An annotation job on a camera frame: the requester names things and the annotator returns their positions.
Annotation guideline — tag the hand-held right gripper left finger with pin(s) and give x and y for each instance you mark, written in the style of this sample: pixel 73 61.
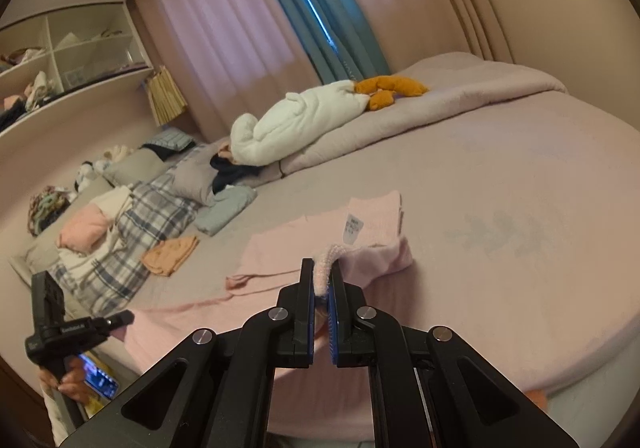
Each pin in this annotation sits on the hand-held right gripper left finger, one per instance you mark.
pixel 307 328

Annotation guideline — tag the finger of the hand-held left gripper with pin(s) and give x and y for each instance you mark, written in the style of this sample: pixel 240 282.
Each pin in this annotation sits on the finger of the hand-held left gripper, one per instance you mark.
pixel 121 320

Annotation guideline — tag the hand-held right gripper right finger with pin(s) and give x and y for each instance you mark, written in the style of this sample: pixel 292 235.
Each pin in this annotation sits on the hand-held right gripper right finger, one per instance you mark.
pixel 333 328

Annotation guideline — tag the pink knit sweater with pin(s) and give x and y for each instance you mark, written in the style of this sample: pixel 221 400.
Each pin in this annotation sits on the pink knit sweater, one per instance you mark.
pixel 285 253

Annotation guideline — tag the person's left forearm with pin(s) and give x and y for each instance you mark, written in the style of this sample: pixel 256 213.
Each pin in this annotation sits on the person's left forearm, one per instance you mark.
pixel 57 420

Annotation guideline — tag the orange printed folded clothes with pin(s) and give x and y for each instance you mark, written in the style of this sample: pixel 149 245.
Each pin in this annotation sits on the orange printed folded clothes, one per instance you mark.
pixel 170 255

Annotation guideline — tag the grey folded clothes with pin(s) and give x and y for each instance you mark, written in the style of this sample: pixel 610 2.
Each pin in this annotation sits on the grey folded clothes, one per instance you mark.
pixel 225 210

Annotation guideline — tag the dark folded clothes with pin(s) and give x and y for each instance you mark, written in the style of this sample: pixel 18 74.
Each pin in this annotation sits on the dark folded clothes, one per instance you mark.
pixel 12 120

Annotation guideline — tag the white and cream bundled clothes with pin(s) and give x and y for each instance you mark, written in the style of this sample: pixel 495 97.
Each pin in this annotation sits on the white and cream bundled clothes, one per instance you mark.
pixel 40 90

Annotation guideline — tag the pile of clothes on shelf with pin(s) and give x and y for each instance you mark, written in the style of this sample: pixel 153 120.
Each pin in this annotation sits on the pile of clothes on shelf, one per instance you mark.
pixel 20 57

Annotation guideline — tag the person's left hand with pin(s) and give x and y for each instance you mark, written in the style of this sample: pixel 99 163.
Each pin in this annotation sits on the person's left hand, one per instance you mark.
pixel 75 380

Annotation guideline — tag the smartphone with lit screen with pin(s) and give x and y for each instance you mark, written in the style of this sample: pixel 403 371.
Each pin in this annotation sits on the smartphone with lit screen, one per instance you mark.
pixel 103 380

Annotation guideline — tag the cream folded garment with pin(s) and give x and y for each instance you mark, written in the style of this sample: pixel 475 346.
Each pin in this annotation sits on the cream folded garment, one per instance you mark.
pixel 95 260
pixel 110 205

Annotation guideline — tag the pink crumpled garment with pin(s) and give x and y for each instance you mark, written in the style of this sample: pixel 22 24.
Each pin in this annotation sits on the pink crumpled garment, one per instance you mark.
pixel 82 230

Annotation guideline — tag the grey plaid pillow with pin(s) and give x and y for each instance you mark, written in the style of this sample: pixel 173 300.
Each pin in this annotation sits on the grey plaid pillow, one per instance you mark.
pixel 150 223

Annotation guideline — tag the floral patterned cloth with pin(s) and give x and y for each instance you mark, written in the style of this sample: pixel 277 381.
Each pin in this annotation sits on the floral patterned cloth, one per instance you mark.
pixel 47 210

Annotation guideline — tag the beige pillow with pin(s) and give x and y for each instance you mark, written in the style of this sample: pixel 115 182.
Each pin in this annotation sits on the beige pillow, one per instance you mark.
pixel 135 165
pixel 92 190

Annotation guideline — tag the black and white plush toy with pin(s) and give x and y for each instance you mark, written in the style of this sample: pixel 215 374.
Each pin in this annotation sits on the black and white plush toy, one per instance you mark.
pixel 86 175

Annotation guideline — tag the cream plush toy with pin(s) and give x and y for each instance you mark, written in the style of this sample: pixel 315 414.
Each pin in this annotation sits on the cream plush toy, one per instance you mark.
pixel 112 157

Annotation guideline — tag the dark navy garment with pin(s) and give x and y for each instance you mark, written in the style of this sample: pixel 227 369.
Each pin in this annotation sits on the dark navy garment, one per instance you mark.
pixel 230 175

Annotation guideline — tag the black cloth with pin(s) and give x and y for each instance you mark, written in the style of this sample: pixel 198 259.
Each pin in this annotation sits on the black cloth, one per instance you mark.
pixel 155 151

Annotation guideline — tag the round bed with pink sheet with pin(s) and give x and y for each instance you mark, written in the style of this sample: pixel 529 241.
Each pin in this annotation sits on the round bed with pink sheet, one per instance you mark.
pixel 475 228

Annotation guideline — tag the grey striped cloth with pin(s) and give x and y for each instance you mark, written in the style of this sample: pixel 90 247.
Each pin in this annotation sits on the grey striped cloth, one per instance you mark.
pixel 172 137

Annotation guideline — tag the peach garment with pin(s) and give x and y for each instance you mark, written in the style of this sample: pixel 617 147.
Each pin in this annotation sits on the peach garment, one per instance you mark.
pixel 226 150

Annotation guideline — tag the white goose plush toy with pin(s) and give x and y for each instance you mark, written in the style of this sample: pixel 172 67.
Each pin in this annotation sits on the white goose plush toy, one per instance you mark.
pixel 300 117

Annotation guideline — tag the yellow pleated lampshade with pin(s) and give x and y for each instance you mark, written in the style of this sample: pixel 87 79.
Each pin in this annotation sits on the yellow pleated lampshade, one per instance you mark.
pixel 167 97

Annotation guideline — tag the grey duvet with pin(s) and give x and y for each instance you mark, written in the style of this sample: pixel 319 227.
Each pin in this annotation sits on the grey duvet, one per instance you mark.
pixel 425 112

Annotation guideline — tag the blue curtain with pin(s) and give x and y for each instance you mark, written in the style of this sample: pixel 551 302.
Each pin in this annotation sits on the blue curtain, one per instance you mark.
pixel 320 2

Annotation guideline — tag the pink padded headboard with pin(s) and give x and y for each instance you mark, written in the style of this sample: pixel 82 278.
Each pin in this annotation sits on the pink padded headboard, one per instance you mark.
pixel 550 27

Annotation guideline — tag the white wall shelf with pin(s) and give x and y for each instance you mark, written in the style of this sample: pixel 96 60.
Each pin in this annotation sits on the white wall shelf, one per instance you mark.
pixel 100 62

